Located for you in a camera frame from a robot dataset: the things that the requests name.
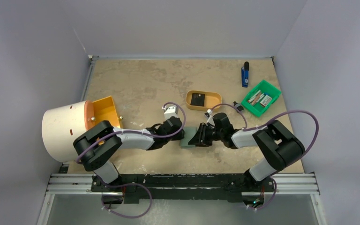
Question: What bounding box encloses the white cylinder container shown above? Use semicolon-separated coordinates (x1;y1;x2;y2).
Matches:
41;101;95;162

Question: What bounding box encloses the white red staple box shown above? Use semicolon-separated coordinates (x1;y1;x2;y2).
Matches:
259;95;272;107

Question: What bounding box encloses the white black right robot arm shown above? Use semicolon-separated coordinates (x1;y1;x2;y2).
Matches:
188;112;305;191

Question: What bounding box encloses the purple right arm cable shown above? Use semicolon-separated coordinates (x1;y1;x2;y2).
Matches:
207;103;319;212

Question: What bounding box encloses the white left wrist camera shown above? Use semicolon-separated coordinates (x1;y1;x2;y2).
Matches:
162;105;179;120

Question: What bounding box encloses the yellow drawer box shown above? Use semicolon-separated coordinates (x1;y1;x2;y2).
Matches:
92;96;123;128

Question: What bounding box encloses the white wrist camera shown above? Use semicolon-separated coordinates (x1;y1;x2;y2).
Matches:
204;109;215;127
162;105;179;120

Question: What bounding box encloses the black aluminium base frame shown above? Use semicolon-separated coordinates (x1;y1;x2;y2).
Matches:
46;173;320;207

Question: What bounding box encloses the black credit card stack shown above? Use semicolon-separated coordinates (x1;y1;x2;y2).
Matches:
190;93;205;107

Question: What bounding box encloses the orange pencil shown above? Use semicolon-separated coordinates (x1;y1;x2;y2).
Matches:
251;93;262;105

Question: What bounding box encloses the grey-green card holder wallet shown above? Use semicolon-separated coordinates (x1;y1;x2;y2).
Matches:
180;127;197;149

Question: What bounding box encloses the tan oval tray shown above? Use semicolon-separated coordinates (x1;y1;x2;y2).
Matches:
186;90;222;111

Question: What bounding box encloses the green plastic bin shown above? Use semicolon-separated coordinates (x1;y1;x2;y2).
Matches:
241;80;281;117

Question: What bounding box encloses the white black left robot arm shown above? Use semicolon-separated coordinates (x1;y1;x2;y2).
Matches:
73;116;184;192

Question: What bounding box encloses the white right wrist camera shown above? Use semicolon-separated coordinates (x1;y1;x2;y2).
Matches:
204;109;215;127

